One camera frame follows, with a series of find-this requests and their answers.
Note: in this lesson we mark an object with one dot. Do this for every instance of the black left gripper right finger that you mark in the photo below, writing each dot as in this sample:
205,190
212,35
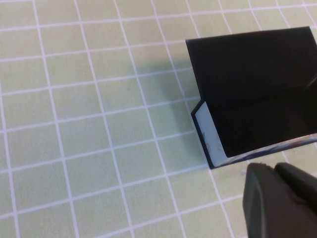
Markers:
299,184

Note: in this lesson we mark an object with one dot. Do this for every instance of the green checkered tablecloth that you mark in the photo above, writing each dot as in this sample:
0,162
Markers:
99,124

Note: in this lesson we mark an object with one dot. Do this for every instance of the black glasses case blue print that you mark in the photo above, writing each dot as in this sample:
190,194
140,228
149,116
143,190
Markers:
247,86

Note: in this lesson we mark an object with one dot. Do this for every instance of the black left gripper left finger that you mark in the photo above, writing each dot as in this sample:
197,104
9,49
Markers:
272,213

